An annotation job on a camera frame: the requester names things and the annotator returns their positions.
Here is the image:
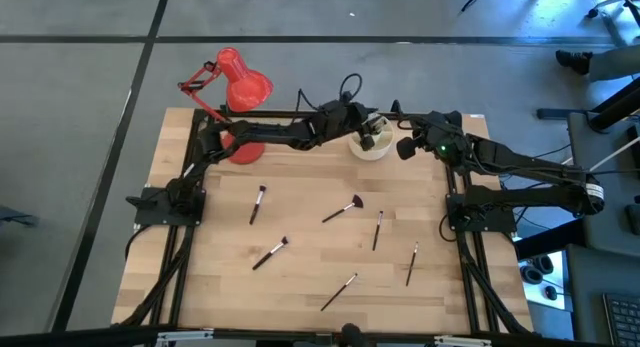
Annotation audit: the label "black fan makeup brush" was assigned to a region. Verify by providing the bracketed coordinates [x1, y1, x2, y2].
[321, 193, 365, 224]

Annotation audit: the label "black desk beam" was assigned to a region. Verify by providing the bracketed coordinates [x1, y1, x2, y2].
[537, 76, 640, 133]

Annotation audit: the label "white ribbed round container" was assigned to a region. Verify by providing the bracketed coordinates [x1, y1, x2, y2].
[347, 114, 395, 162]

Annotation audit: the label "black makeup brush fluffy head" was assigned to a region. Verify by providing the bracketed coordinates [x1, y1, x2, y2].
[248, 184, 268, 226]

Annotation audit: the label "silver office chair base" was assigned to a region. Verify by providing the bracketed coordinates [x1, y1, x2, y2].
[587, 0, 640, 48]

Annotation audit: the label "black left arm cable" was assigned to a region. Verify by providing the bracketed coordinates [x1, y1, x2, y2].
[339, 72, 364, 106]

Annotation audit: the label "large black powder brush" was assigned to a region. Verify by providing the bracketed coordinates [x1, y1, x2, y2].
[251, 235, 290, 272]

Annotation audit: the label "black keyboard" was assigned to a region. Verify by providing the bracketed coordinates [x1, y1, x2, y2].
[602, 292, 640, 347]

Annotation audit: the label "long black makeup brush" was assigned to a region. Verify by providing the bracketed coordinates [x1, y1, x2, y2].
[319, 272, 359, 313]

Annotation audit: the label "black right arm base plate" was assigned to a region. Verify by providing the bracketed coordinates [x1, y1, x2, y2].
[446, 192, 517, 234]

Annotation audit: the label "red desk lamp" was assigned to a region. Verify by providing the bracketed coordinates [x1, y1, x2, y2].
[177, 46, 275, 166]

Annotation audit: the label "dark grey floor object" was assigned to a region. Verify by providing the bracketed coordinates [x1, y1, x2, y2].
[0, 205, 39, 228]

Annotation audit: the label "slim black makeup brush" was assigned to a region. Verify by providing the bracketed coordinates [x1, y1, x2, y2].
[371, 210, 385, 252]

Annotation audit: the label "white cable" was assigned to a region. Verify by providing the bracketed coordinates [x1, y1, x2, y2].
[588, 135, 640, 173]

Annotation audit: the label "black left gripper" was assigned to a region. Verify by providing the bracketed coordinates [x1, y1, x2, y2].
[355, 105, 392, 152]

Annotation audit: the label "grey desk top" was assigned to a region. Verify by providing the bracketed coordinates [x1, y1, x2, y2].
[567, 111, 640, 243]

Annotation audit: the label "black headphones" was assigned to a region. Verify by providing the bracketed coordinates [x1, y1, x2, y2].
[519, 254, 555, 286]

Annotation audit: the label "black aluminium table frame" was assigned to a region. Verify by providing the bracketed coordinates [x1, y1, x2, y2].
[112, 105, 535, 338]

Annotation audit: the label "person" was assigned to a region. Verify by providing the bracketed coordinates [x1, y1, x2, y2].
[588, 44, 640, 83]

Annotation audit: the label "black rounded object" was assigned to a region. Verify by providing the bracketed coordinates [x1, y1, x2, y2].
[340, 322, 369, 347]

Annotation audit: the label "person's black shoe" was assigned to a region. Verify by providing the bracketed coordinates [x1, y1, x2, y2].
[555, 49, 594, 77]

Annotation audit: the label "black crossbar silver brackets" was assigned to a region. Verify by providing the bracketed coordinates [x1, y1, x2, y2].
[0, 326, 640, 347]

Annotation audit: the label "thin black makeup brush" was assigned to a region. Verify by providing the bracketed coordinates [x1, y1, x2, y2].
[405, 241, 420, 288]

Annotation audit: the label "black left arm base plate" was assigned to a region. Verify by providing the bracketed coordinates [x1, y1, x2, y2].
[125, 185, 207, 227]

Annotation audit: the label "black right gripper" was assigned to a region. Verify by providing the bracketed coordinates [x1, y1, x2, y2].
[397, 111, 465, 162]

